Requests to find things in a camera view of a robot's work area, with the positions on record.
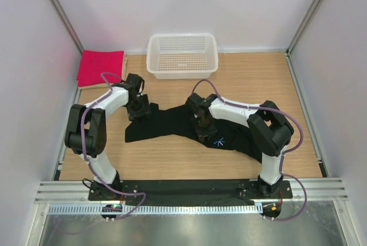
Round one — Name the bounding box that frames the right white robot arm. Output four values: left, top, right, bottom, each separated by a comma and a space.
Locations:
185, 93, 294, 197

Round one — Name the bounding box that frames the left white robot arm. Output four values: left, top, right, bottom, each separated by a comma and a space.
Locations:
64, 73, 151, 194

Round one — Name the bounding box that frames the folded beige t-shirt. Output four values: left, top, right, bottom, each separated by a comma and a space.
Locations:
78, 57, 128, 90

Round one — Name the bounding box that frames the folded pink t-shirt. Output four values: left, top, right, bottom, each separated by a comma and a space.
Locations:
76, 50, 124, 89

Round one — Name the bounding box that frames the white perforated plastic basket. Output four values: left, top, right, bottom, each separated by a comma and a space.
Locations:
146, 33, 218, 79

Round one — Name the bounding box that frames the purple cable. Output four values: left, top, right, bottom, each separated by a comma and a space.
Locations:
80, 72, 147, 220
191, 79, 309, 222

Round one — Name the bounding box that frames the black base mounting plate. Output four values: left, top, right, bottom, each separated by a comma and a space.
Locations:
87, 179, 294, 207

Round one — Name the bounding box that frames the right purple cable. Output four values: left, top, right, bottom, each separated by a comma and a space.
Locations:
191, 79, 309, 222

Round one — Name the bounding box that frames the black t-shirt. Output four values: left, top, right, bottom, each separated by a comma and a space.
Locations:
124, 103, 262, 162

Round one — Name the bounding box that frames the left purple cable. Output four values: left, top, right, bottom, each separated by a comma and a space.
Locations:
80, 72, 147, 220

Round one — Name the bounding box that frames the white slotted cable duct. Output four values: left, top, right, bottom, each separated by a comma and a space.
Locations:
48, 202, 263, 216

